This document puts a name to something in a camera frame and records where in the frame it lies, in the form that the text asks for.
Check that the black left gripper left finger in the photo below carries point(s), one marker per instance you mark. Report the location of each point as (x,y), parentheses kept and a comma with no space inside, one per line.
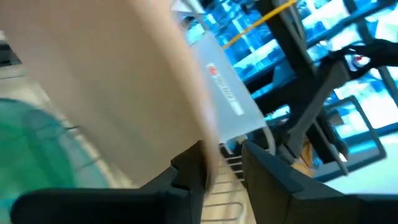
(109,207)

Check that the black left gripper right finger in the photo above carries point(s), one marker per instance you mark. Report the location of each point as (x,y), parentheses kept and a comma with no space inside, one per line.
(295,208)

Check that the green glass plate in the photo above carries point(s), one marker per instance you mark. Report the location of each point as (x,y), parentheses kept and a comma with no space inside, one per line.
(31,149)

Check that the pink plate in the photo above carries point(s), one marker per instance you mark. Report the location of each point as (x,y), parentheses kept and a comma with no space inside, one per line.
(109,77)

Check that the brown wooden stool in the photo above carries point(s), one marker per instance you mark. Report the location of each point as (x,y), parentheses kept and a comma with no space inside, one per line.
(306,158)

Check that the white box with red label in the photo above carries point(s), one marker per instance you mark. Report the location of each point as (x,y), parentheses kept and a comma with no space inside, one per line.
(239,124)

